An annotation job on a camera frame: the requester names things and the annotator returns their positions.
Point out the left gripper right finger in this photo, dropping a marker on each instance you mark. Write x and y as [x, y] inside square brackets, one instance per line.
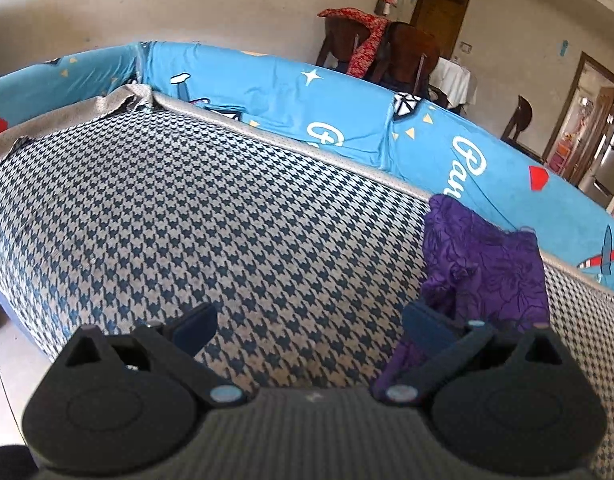
[434, 349]

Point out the blue printed sofa back cover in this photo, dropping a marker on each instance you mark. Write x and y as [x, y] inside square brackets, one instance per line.
[408, 137]

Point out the red patterned cloth on chair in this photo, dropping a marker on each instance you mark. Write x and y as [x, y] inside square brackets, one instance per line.
[353, 37]

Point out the purple floral garment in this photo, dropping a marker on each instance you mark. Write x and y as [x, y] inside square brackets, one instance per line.
[476, 271]

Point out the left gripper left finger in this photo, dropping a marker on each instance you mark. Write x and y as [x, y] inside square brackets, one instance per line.
[172, 348]

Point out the white clothed dining table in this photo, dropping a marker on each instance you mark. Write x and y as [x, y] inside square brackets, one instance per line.
[455, 81]

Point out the brown wooden door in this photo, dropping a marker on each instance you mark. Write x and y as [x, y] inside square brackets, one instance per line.
[441, 19]

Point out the houndstooth sofa seat cover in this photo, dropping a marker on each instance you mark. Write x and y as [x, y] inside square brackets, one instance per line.
[136, 208]

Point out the silver refrigerator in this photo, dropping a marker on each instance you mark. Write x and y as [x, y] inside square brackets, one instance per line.
[598, 182]

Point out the dark wooden chair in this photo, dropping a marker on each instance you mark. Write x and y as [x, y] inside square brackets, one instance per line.
[518, 123]
[405, 61]

